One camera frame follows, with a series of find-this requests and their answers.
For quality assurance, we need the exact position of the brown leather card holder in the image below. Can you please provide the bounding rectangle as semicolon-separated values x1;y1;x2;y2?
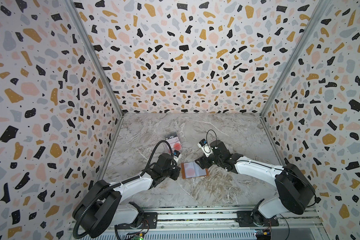
181;162;209;179

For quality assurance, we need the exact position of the white red credit card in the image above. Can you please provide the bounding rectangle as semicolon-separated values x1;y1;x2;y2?
167;136;182;151

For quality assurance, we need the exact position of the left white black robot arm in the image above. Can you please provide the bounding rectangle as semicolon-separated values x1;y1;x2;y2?
73;151;181;239

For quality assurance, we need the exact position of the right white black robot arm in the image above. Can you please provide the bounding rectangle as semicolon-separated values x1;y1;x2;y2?
195;139;316;227

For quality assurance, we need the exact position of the clear plastic card box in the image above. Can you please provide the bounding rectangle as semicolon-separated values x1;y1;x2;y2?
165;132;182;152

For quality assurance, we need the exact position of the white ventilation grille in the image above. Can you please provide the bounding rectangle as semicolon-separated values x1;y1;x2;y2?
81;229;257;240

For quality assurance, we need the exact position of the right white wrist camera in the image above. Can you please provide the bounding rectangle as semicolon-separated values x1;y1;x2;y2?
198;139;212;158

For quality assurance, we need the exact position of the right thin black cable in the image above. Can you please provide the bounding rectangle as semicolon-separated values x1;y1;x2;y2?
205;129;218;148

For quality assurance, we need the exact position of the black corrugated cable conduit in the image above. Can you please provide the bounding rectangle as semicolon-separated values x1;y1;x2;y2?
72;140;173;239

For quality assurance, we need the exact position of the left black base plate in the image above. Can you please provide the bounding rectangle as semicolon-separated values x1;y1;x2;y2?
129;212;158;229

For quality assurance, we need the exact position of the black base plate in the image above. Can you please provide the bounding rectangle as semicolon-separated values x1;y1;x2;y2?
129;212;158;229
236;211;279;228

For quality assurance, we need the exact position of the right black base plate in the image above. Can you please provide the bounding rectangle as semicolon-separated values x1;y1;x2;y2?
236;211;279;228

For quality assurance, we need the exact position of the aluminium mounting rail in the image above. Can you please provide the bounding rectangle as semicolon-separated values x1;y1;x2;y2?
68;205;323;232

